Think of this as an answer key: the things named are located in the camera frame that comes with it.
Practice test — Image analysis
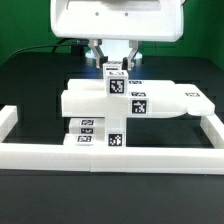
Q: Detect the black cable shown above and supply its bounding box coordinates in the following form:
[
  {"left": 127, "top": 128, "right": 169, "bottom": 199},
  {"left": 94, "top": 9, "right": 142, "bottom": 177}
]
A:
[{"left": 7, "top": 38, "right": 90, "bottom": 62}]

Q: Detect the white tagged cube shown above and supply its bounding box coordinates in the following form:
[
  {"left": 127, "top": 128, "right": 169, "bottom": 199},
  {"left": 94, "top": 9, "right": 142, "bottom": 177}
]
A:
[
  {"left": 104, "top": 70, "right": 128, "bottom": 96},
  {"left": 103, "top": 61, "right": 122, "bottom": 72}
]

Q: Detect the white front fence bar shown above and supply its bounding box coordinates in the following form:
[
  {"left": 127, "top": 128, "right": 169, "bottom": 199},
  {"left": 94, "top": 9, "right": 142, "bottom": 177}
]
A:
[{"left": 0, "top": 143, "right": 224, "bottom": 175}]

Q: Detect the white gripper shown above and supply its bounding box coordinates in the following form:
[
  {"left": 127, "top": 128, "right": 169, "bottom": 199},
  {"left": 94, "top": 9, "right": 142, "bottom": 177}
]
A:
[{"left": 50, "top": 0, "right": 185, "bottom": 71}]

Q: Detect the white left fence bar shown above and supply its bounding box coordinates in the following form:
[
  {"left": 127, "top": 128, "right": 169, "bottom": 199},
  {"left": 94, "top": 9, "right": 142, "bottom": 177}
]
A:
[{"left": 0, "top": 105, "right": 18, "bottom": 143}]

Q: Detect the white fence bar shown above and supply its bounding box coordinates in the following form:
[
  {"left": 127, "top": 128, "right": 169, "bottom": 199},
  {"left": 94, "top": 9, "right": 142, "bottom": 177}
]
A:
[
  {"left": 0, "top": 143, "right": 224, "bottom": 175},
  {"left": 0, "top": 105, "right": 18, "bottom": 143},
  {"left": 200, "top": 114, "right": 224, "bottom": 149}
]

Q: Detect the white chair seat part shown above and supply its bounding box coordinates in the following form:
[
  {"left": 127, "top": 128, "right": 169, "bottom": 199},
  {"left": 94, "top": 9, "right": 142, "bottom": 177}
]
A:
[{"left": 105, "top": 117, "right": 126, "bottom": 147}]

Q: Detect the white right fence bar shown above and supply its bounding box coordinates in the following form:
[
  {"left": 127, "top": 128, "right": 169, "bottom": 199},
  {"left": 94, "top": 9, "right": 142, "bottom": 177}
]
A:
[{"left": 200, "top": 114, "right": 224, "bottom": 149}]

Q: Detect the white chair back frame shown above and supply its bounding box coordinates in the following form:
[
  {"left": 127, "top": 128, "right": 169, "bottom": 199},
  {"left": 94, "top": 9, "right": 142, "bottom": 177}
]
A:
[{"left": 61, "top": 79, "right": 215, "bottom": 118}]

